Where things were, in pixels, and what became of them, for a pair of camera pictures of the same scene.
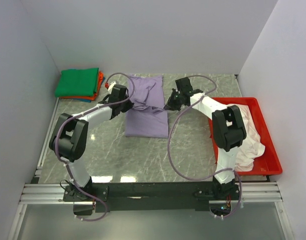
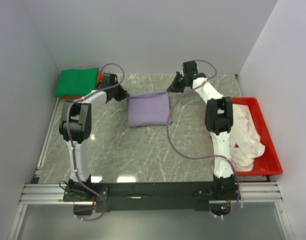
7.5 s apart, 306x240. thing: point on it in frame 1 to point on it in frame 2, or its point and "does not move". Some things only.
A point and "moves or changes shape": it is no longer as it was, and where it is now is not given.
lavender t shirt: [148, 119] moves or changes shape
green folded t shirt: [77, 82] does not move
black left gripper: [129, 105] to [123, 95]
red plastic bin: [269, 163] does not move
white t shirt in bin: [253, 146] does not move
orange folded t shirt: [100, 79] does not move
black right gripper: [170, 105] to [174, 86]
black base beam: [144, 197] does not move
